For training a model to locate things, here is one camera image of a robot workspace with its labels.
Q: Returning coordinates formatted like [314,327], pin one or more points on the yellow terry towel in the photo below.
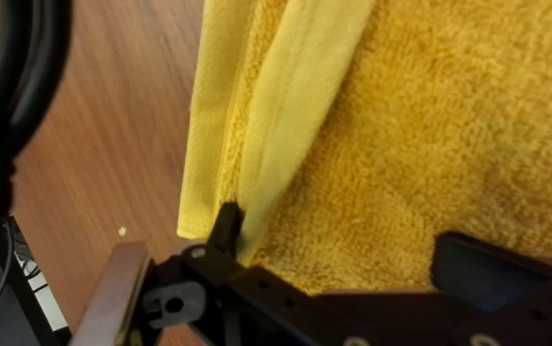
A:
[354,131]

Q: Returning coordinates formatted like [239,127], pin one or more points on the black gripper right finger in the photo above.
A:
[468,265]

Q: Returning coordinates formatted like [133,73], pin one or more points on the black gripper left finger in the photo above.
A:
[227,227]

